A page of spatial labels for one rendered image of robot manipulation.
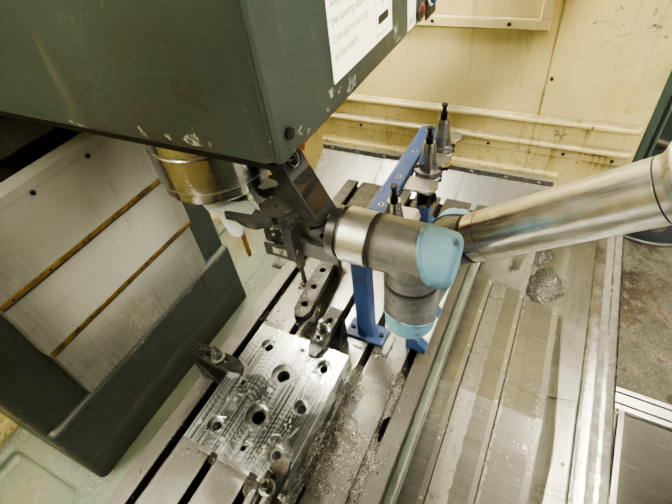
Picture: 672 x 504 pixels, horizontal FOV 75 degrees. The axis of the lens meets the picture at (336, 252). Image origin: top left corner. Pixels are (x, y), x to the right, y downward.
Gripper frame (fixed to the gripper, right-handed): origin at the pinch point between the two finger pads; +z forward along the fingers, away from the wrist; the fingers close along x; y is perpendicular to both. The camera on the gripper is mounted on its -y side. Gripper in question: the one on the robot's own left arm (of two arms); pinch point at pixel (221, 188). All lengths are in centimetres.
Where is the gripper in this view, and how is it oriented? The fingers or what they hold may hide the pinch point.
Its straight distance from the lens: 67.2
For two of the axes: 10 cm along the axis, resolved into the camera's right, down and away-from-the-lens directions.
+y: 0.9, 7.0, 7.1
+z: -8.9, -2.6, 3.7
